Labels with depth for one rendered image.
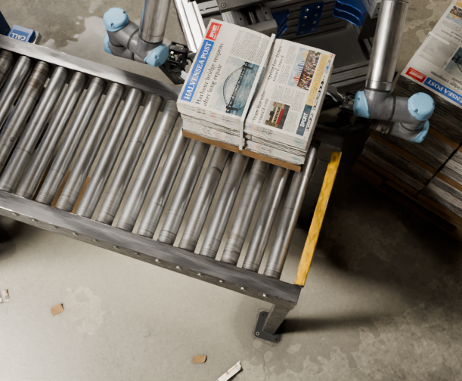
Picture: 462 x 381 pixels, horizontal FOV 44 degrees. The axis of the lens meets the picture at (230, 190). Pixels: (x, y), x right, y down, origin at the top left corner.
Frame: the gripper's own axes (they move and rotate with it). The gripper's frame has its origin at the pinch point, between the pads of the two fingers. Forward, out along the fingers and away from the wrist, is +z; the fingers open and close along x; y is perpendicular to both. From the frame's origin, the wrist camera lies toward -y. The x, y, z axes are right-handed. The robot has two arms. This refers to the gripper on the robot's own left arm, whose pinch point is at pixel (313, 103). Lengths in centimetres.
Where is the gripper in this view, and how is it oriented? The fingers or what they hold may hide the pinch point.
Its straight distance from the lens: 185.7
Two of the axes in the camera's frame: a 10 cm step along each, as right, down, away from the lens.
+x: -3.1, 8.9, -3.3
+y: 0.0, -3.4, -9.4
